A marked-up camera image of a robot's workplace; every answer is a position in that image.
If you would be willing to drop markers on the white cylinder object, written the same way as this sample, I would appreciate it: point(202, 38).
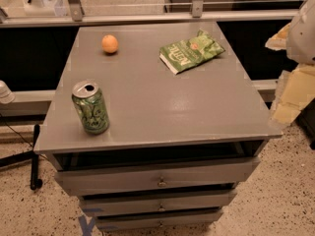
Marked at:
point(6, 95)

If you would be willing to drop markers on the grey drawer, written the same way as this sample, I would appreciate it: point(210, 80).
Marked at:
point(156, 177)
point(157, 219)
point(157, 203)

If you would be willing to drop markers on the black stand leg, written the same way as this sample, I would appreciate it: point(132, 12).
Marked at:
point(35, 183)

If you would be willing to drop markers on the metal frame rail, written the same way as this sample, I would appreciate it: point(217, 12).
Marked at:
point(217, 16)

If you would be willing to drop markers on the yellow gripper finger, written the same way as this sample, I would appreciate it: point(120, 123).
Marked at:
point(278, 41)
point(294, 92)

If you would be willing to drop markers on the green jalapeno chip bag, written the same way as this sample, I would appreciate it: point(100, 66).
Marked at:
point(190, 53)

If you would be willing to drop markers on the grey drawer cabinet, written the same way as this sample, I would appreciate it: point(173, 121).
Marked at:
point(211, 112)

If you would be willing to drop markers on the bottom grey drawer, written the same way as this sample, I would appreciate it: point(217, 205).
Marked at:
point(157, 219)

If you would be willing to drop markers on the top grey drawer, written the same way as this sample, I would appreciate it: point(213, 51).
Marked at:
point(156, 177)

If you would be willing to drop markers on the orange fruit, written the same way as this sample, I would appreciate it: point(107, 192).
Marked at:
point(109, 44)

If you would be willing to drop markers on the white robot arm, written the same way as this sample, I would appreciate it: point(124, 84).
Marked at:
point(300, 43)

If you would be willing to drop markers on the green soda can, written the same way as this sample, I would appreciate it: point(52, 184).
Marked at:
point(90, 105)

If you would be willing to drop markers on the middle grey drawer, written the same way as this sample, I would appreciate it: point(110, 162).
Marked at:
point(157, 203)

